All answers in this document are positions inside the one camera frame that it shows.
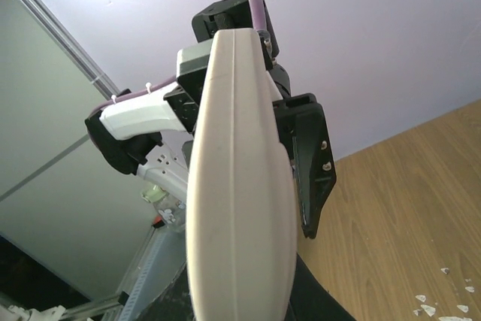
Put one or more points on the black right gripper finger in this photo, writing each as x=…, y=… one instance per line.
x=310, y=301

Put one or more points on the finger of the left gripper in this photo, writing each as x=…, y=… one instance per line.
x=314, y=162

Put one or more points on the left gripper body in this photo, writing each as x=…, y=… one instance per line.
x=284, y=116

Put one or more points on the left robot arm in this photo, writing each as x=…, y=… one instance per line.
x=127, y=130

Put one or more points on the slotted cable duct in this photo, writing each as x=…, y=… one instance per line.
x=163, y=258

